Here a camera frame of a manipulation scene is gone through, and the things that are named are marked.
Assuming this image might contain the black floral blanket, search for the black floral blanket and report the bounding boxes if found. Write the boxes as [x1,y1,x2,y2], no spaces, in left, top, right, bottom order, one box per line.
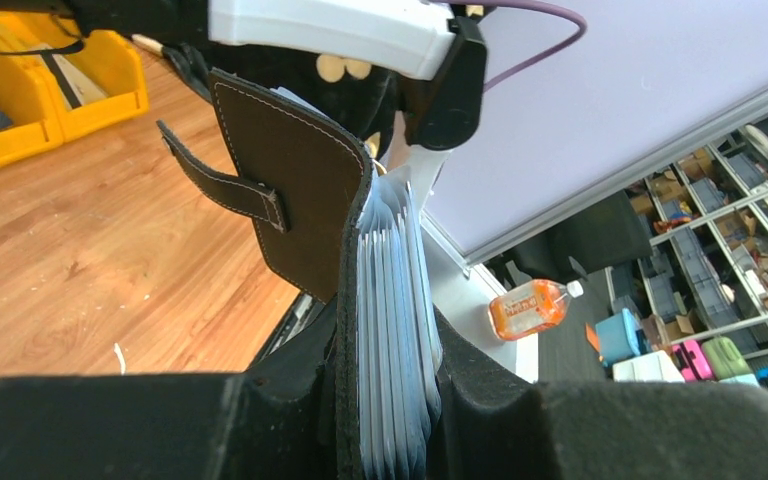
[130,34,399,160]

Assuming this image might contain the storage shelving rack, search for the storage shelving rack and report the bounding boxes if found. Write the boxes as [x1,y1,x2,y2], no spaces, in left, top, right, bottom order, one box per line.
[606,114,768,358]

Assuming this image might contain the orange plastic bottle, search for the orange plastic bottle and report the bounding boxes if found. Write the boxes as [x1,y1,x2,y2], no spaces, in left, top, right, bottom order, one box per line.
[488,279,584,341]

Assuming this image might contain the yellow three-compartment bin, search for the yellow three-compartment bin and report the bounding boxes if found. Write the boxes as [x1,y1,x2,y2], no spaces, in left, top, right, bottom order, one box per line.
[0,12,149,167]

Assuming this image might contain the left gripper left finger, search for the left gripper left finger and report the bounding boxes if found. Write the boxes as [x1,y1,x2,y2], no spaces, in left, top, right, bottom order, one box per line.
[0,304,336,479]

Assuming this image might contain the teal box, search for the teal box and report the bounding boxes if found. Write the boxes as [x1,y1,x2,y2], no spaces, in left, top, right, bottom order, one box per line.
[595,308,641,367]

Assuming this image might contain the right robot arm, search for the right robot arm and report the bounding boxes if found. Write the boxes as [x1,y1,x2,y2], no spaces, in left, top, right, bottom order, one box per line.
[0,1,487,193]

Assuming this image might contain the gold cards in bin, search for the gold cards in bin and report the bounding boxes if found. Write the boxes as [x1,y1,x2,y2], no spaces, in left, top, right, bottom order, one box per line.
[39,53,108,111]

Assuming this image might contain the black leather card holder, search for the black leather card holder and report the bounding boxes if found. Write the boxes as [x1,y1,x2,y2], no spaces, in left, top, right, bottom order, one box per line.
[155,67,445,480]

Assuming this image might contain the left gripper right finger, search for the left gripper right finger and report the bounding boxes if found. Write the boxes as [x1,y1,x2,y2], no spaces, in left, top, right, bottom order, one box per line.
[429,317,768,479]

